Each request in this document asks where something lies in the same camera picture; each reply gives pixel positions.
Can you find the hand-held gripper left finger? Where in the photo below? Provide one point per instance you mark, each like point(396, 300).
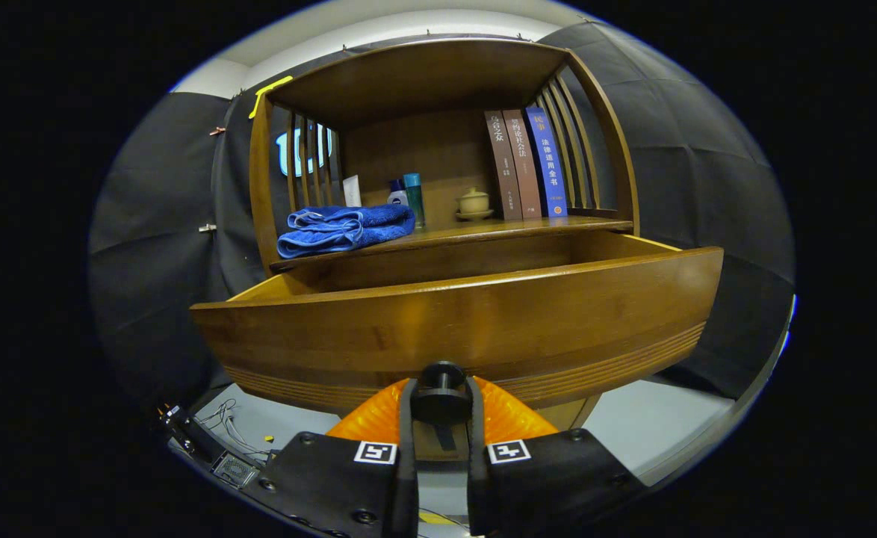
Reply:
point(407, 463)

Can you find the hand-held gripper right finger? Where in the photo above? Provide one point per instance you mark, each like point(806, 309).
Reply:
point(477, 486)

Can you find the wooden countertop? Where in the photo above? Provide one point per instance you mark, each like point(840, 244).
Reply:
point(498, 228)

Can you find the brown wooden cabinet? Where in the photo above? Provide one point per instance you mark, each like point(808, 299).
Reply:
point(408, 75)

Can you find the yellow tape piece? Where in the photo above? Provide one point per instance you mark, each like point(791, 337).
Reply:
point(435, 517)

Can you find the folded blue towel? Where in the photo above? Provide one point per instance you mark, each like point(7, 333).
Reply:
point(341, 228)

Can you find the teal bottle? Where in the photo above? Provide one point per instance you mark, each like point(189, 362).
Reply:
point(414, 198)

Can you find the white bottle with blue cap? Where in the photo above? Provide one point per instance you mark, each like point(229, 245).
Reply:
point(398, 196)

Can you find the beige lidded teacup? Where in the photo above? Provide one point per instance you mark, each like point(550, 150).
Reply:
point(474, 202)

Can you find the white tube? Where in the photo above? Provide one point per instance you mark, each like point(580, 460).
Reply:
point(352, 192)

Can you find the brown book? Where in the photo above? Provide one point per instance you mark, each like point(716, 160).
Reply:
point(522, 161)
point(502, 164)

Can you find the blue book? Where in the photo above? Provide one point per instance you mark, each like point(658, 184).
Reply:
point(547, 161)

